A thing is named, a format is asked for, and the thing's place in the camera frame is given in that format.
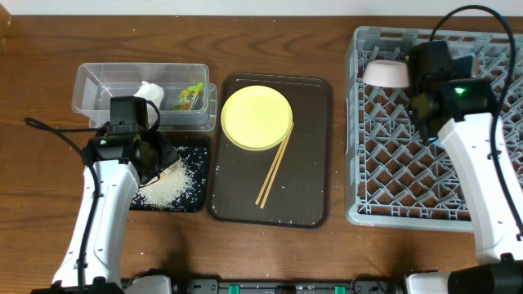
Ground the rice pile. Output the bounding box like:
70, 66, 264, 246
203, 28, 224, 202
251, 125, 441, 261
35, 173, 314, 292
132, 159, 194, 210

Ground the pink bowl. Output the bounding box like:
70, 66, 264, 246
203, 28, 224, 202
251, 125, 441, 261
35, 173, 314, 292
363, 60, 409, 88

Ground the white napkin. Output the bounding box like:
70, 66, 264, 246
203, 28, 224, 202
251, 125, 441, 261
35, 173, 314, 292
134, 81, 165, 126

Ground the green snack wrapper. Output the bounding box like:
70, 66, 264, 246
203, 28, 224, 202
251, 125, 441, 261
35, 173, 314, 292
172, 82, 203, 111

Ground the light blue bowl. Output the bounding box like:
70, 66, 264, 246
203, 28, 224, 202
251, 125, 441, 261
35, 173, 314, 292
433, 138, 443, 149

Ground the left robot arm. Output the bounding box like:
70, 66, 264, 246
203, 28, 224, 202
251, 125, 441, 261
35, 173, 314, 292
25, 96, 179, 293

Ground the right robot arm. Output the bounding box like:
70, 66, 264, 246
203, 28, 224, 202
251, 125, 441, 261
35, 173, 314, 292
405, 41, 522, 293

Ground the grey dishwasher rack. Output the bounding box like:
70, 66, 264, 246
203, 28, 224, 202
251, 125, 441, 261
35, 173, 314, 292
345, 26, 522, 233

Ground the black plastic tray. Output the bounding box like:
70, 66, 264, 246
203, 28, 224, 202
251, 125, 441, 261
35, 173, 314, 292
130, 136, 210, 212

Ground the clear plastic bin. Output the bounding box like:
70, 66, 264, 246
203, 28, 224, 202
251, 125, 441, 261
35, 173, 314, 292
72, 62, 217, 131

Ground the yellow plate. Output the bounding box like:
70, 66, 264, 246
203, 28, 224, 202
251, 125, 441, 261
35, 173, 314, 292
221, 85, 293, 151

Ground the wooden chopstick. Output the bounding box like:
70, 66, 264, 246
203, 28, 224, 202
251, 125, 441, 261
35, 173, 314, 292
254, 122, 293, 206
259, 124, 295, 210

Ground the brown serving tray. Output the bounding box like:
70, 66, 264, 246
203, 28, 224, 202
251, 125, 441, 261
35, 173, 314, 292
208, 73, 333, 229

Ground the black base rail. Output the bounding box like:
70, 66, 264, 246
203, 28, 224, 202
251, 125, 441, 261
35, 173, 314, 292
122, 278, 409, 294

